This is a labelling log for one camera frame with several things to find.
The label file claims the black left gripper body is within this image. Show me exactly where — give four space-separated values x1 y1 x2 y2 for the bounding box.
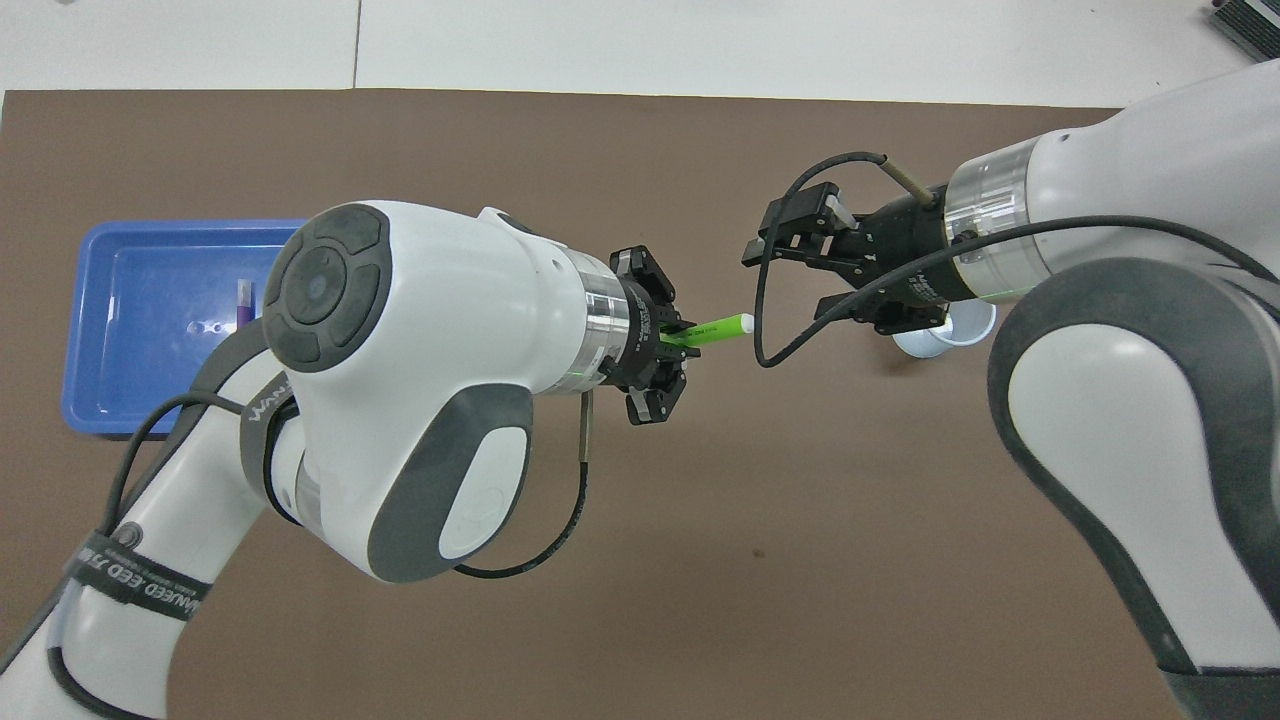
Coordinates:
603 262 669 393

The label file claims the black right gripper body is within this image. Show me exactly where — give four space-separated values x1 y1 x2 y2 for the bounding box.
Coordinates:
850 185 981 311

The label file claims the green pen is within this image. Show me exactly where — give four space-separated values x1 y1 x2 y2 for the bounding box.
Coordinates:
660 313 755 349

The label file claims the blue plastic tray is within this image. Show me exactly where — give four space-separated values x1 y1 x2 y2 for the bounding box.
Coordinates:
62 219 311 438

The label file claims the clear plastic cup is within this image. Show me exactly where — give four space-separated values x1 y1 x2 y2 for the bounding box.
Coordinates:
892 303 998 359

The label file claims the brown table mat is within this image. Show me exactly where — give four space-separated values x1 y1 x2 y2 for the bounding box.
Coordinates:
0 88 1191 720

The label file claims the grey ribbed device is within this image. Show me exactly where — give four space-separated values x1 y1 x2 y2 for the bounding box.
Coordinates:
1210 0 1280 61

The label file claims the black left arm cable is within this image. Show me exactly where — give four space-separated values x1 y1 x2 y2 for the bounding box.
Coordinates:
0 390 593 720

